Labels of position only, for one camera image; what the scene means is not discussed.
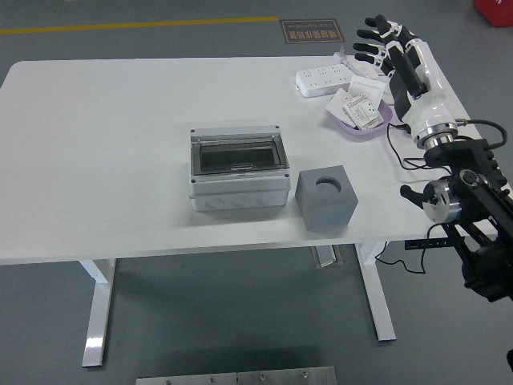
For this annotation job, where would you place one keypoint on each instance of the metal floor outlet plate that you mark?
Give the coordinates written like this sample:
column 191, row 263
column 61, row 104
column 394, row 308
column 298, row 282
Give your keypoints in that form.
column 326, row 256

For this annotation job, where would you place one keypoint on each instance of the grey plastic junction box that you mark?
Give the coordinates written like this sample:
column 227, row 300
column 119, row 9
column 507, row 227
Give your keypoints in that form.
column 240, row 192

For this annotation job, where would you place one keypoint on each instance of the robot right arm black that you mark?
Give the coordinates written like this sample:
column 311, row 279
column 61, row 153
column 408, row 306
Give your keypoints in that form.
column 481, row 188

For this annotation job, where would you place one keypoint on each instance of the brown floor sign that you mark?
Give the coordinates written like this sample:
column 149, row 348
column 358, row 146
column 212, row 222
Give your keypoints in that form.
column 312, row 31

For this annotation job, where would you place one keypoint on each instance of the grey metal plate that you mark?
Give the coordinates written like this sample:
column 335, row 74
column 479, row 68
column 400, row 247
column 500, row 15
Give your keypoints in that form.
column 186, row 379
column 286, row 376

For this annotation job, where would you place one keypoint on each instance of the purple plastic tray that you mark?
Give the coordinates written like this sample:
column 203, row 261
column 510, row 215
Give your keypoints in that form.
column 360, row 136

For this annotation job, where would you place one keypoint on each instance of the white power strip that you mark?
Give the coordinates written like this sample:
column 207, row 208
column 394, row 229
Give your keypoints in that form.
column 320, row 78

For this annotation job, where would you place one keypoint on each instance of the red object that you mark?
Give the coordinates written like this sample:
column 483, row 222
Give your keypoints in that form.
column 495, row 12

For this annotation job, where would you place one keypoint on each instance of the bagged socket panel with label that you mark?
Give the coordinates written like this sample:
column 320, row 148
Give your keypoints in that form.
column 362, row 112

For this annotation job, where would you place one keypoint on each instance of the robot right hand white shell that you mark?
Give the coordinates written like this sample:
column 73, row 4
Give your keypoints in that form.
column 429, row 108

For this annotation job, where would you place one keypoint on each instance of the white power strip plug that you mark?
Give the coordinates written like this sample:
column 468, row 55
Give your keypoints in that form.
column 341, row 55

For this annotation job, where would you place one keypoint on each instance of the grey block battery holder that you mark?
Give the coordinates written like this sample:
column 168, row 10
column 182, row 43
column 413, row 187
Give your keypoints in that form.
column 324, row 212

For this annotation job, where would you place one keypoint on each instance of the black table control panel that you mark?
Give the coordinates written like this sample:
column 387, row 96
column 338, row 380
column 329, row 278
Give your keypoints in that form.
column 421, row 244

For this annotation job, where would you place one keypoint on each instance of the small white plastic box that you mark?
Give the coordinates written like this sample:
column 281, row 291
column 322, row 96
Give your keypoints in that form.
column 364, row 71

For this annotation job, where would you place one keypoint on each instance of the white table leg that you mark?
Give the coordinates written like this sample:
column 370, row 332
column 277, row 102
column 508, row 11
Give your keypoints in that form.
column 98, row 313
column 378, row 305

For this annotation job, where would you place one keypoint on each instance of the hinged clear box lid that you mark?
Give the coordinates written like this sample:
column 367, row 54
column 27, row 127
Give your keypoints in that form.
column 240, row 156

